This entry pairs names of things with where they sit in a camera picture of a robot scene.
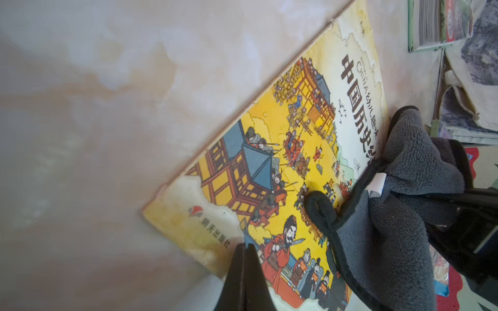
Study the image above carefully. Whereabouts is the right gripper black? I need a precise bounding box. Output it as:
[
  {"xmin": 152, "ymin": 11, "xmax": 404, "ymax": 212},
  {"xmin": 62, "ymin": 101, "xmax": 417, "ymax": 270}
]
[{"xmin": 424, "ymin": 188, "xmax": 497, "ymax": 295}]

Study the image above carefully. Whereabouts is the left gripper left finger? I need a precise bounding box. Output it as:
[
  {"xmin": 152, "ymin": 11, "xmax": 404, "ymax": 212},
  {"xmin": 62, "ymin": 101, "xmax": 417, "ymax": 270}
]
[{"xmin": 214, "ymin": 244, "xmax": 246, "ymax": 311}]

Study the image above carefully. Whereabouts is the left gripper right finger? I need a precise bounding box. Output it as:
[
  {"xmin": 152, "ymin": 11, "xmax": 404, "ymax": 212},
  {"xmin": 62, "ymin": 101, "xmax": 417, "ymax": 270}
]
[{"xmin": 245, "ymin": 244, "xmax": 276, "ymax": 311}]

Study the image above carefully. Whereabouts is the grey microfibre cloth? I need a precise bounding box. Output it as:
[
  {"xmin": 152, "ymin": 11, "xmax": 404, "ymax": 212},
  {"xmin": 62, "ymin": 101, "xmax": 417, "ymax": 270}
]
[{"xmin": 304, "ymin": 106, "xmax": 473, "ymax": 310}]

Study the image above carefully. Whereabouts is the yellow picture book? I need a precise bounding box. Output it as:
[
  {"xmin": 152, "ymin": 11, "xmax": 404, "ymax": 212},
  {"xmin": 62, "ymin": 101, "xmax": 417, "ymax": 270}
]
[{"xmin": 143, "ymin": 1, "xmax": 389, "ymax": 310}]

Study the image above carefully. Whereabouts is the blue sunflower magazine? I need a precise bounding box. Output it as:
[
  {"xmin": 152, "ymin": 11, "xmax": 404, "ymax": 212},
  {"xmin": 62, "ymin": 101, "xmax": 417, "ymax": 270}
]
[{"xmin": 429, "ymin": 246, "xmax": 449, "ymax": 298}]

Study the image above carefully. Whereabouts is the red green book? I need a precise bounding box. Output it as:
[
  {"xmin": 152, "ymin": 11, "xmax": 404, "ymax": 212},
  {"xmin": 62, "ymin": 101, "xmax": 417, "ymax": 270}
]
[{"xmin": 408, "ymin": 0, "xmax": 474, "ymax": 53}]

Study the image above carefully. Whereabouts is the folded newspaper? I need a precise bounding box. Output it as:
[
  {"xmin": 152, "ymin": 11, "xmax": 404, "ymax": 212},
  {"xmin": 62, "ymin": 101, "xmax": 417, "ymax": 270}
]
[{"xmin": 439, "ymin": 1, "xmax": 497, "ymax": 146}]

